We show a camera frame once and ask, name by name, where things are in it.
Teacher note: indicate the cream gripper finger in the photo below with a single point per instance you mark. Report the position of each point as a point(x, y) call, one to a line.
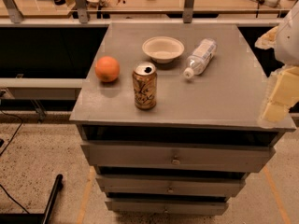
point(267, 40)
point(281, 95)

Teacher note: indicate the clear plastic water bottle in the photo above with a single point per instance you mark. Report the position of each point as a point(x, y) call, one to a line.
point(198, 61)

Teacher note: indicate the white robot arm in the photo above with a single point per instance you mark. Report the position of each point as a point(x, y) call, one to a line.
point(287, 43)

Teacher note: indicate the orange soda can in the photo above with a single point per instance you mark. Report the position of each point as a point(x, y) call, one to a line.
point(145, 85)

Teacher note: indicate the white paper bowl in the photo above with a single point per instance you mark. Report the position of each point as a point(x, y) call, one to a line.
point(163, 49)

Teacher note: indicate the grey drawer cabinet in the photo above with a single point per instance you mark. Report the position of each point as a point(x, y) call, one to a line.
point(190, 153)

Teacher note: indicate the orange fruit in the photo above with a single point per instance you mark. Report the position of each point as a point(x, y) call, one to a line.
point(107, 69)

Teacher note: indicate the wooden background desk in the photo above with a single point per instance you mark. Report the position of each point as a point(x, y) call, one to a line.
point(47, 8)

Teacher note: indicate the black metal chair leg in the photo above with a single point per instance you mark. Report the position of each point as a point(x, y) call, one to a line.
point(36, 218)

